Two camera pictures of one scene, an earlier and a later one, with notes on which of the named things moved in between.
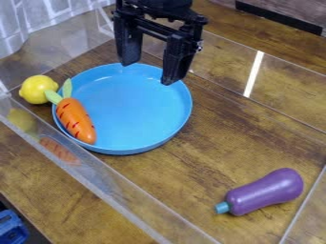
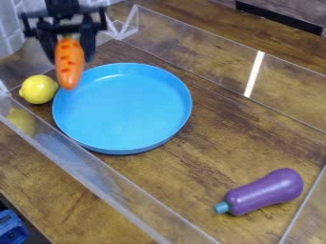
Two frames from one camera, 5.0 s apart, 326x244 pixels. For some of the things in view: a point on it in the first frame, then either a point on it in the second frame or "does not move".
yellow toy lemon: (34, 88) does not move
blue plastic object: (14, 232) does not move
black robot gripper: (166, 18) to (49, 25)
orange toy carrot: (73, 113) to (69, 56)
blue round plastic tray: (138, 112) does not move
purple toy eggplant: (281, 185) does not move
